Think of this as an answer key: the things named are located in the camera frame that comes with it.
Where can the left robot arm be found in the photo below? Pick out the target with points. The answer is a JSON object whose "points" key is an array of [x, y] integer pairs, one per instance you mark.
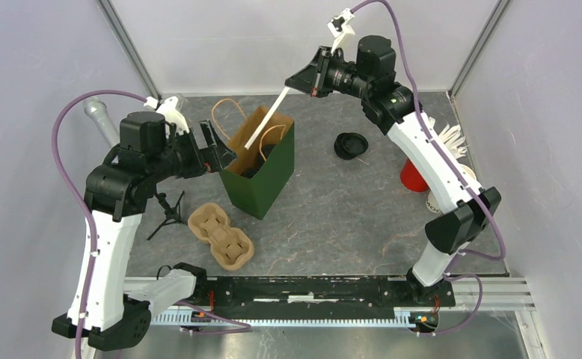
{"points": [[153, 147]]}

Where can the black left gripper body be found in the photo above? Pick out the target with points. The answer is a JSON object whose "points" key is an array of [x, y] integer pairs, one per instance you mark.
{"points": [[190, 157]]}

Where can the stack of black lids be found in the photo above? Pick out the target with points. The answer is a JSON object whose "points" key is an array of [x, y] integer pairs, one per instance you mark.
{"points": [[349, 145]]}

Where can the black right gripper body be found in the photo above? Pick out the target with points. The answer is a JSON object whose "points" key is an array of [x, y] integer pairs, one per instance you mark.
{"points": [[333, 75]]}

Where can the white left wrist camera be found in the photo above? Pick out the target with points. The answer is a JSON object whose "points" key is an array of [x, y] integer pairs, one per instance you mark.
{"points": [[171, 109]]}

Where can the black coffee cup lid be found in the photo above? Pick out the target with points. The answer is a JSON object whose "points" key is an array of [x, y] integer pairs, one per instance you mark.
{"points": [[264, 152]]}

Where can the green paper bag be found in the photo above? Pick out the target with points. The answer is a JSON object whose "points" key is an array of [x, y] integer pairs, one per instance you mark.
{"points": [[255, 196]]}

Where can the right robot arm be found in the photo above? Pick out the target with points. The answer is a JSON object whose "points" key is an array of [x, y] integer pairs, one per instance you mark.
{"points": [[466, 207]]}

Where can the brown cardboard cup carrier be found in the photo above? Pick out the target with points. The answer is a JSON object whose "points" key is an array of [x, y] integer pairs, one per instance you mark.
{"points": [[230, 246]]}

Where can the stack of white paper cups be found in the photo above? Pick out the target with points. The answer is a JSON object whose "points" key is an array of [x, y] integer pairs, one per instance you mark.
{"points": [[431, 201]]}

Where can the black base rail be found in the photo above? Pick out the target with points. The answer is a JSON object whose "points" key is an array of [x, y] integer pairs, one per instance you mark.
{"points": [[336, 297]]}

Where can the red plastic cup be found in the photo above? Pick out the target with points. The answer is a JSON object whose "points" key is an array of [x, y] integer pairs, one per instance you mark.
{"points": [[411, 178]]}

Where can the white straw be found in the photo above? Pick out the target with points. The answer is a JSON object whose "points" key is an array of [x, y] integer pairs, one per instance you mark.
{"points": [[261, 126]]}

